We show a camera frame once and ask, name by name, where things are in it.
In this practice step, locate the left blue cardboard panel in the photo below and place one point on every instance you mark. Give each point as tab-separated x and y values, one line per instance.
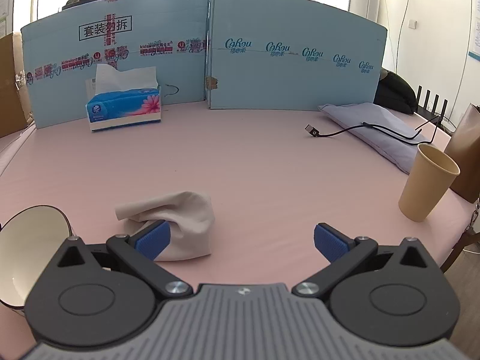
61	52

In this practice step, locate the lavender pillow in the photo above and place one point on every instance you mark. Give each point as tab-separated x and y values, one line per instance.
380	129

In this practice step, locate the blue cardboard panel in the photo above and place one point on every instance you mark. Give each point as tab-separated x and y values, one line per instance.
61	52
292	55

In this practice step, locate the beige cleaning cloth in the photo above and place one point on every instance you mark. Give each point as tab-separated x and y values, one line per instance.
189	214

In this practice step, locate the black bag behind panel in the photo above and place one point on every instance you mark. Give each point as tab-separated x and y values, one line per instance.
394	93

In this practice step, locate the right blue cardboard panel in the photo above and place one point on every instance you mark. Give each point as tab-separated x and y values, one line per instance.
292	55

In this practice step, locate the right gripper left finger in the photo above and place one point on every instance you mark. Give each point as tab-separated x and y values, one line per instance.
135	255

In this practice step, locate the blue tissue box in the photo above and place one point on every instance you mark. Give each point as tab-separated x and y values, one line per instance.
131	97

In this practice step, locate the black wifi router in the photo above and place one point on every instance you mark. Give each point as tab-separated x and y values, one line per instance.
431	106

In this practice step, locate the white bowl black rim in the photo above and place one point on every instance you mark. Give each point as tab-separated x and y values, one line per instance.
28	242

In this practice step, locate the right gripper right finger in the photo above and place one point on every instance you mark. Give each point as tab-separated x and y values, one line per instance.
346	257

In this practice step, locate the brown cardboard box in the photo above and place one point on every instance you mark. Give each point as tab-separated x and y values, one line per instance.
15	108

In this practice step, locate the brown paper cup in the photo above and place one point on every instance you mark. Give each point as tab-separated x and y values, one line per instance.
431	175

